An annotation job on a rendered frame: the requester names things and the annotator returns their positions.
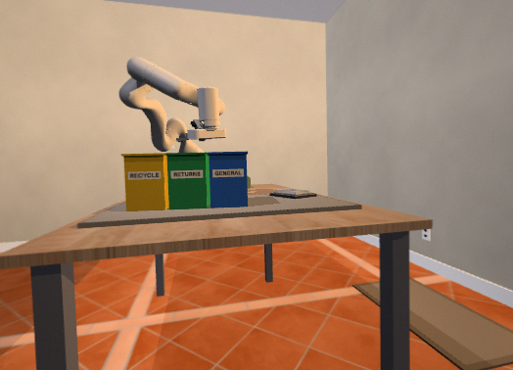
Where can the yellow bin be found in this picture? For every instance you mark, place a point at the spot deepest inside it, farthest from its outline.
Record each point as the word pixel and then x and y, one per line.
pixel 146 185

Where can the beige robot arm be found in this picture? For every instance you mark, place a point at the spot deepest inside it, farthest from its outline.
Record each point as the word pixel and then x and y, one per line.
pixel 163 134

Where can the green open bin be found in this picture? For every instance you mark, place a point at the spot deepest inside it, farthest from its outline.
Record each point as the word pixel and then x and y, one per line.
pixel 188 176

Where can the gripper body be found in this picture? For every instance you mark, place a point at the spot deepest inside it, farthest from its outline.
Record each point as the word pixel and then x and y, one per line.
pixel 206 133

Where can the blue open bin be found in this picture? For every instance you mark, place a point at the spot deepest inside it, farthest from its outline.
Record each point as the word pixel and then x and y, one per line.
pixel 228 179

